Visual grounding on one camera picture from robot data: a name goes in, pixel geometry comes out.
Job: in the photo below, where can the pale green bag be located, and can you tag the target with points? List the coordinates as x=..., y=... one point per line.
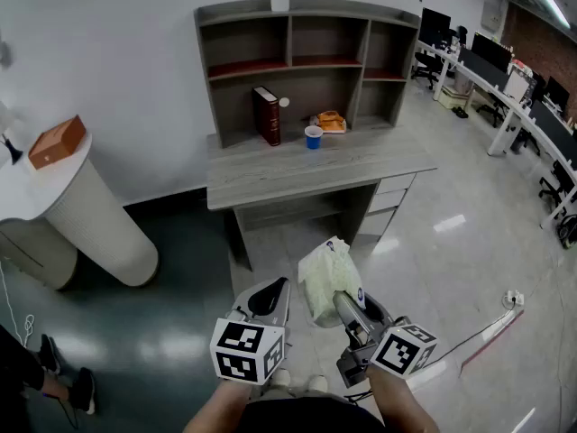
x=326, y=273

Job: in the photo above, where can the person's right forearm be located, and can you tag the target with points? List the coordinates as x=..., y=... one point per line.
x=396, y=399

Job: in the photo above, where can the black bag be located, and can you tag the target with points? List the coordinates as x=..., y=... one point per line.
x=569, y=233

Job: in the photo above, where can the white round disc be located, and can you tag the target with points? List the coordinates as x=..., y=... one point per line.
x=284, y=102

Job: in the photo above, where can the black computer monitor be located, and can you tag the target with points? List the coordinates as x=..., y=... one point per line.
x=435, y=27
x=491, y=52
x=556, y=92

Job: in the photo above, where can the person's white shoe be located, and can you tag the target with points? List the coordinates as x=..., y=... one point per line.
x=317, y=382
x=281, y=377

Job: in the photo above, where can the gray wall electric panel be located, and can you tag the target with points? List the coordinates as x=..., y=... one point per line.
x=492, y=15

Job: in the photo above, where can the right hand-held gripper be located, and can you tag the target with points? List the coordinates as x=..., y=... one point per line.
x=401, y=347

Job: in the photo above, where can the blue plastic cup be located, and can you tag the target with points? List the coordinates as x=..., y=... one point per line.
x=313, y=139

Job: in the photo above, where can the orange snack packet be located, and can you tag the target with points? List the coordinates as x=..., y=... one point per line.
x=331, y=121

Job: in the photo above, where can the white round ribbed table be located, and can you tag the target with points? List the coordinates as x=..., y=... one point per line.
x=99, y=223

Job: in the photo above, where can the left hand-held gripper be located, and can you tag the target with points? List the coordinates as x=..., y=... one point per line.
x=245, y=350

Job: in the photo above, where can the white shade table lamp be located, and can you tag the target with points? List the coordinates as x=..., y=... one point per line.
x=11, y=151

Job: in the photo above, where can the grey wooden shelf unit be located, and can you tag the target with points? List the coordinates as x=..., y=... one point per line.
x=324, y=79

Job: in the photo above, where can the dark red hardcover book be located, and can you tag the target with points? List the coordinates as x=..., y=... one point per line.
x=267, y=115

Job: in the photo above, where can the person's left forearm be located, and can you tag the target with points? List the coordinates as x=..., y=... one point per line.
x=216, y=408

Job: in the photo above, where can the ceiling light bar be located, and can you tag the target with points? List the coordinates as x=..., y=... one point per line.
x=554, y=8

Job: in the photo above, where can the orange brown box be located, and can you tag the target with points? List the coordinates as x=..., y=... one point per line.
x=56, y=144

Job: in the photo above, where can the person's black clothing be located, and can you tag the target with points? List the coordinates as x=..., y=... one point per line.
x=311, y=415

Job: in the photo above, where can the beige storage box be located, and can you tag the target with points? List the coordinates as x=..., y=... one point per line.
x=455, y=97

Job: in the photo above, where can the black office chair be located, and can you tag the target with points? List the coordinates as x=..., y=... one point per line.
x=493, y=108
x=561, y=185
x=426, y=68

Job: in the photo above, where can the white power strip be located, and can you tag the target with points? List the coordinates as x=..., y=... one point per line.
x=515, y=298

